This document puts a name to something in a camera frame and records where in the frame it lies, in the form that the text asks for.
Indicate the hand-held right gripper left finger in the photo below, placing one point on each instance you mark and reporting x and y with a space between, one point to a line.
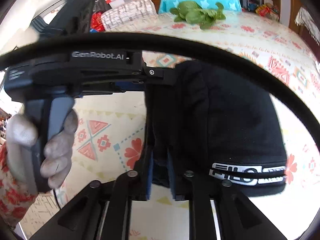
149 172

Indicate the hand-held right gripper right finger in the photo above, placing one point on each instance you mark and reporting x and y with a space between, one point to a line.
171 175

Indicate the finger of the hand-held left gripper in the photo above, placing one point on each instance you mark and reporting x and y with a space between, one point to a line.
160 76

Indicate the black pants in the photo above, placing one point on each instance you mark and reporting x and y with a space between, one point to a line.
225 117

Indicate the person's left forearm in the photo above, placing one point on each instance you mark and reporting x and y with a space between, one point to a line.
12 200

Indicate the person's left hand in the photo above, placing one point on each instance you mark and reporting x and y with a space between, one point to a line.
58 150

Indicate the red gift box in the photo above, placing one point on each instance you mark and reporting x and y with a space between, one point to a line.
97 21

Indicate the white grey patterned chair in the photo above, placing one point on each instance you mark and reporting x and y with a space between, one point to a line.
130 12

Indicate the green leafy vegetable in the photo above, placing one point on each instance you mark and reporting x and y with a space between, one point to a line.
195 15

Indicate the patterned tablecloth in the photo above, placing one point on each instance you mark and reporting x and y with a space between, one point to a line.
250 37

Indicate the cabinet with lace cloth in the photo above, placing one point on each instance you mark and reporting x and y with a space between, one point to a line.
308 25

